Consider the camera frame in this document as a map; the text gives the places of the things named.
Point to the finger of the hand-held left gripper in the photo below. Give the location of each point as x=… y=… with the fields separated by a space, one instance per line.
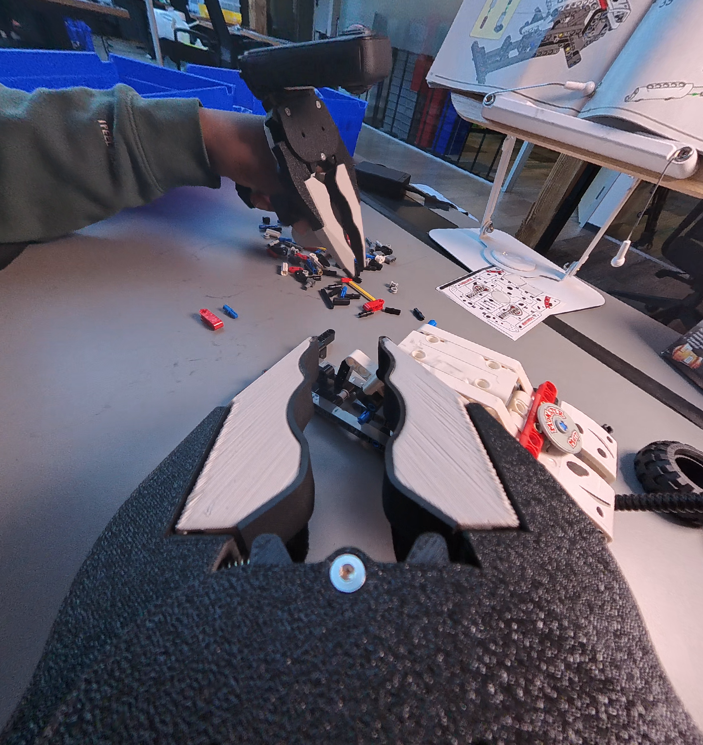
x=328 y=221
x=354 y=215

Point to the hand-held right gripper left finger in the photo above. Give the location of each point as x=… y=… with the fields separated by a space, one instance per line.
x=246 y=460

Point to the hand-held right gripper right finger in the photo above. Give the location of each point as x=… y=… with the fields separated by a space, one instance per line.
x=450 y=460

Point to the pile of small brick pieces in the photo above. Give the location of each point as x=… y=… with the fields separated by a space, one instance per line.
x=374 y=305

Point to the white toy brick truck model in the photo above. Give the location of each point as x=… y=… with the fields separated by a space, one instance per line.
x=473 y=361

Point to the blue brick pin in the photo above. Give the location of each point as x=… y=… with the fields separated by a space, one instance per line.
x=230 y=311

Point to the red brick connector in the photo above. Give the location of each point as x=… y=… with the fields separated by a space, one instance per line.
x=211 y=320

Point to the person's left forearm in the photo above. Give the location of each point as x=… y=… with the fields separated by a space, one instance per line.
x=66 y=157

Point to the grey desk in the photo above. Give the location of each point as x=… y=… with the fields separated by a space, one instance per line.
x=124 y=349
x=631 y=326

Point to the person's left hand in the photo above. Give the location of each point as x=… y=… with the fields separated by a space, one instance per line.
x=240 y=151

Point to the black power adapter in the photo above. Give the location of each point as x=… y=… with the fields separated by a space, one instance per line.
x=380 y=177

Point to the toy sticker sheet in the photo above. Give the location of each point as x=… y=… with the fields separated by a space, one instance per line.
x=497 y=302

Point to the black toy tyre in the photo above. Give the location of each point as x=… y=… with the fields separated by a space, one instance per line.
x=654 y=465

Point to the toy instruction booklet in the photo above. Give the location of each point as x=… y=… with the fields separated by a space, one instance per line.
x=532 y=35

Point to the white book stand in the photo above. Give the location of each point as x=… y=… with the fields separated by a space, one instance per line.
x=561 y=137

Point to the toy set cardboard box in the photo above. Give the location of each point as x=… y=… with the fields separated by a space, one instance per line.
x=700 y=361

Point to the black office chair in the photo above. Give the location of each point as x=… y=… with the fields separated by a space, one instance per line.
x=695 y=250

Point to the wooden post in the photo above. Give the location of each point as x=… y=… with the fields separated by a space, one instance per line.
x=552 y=198

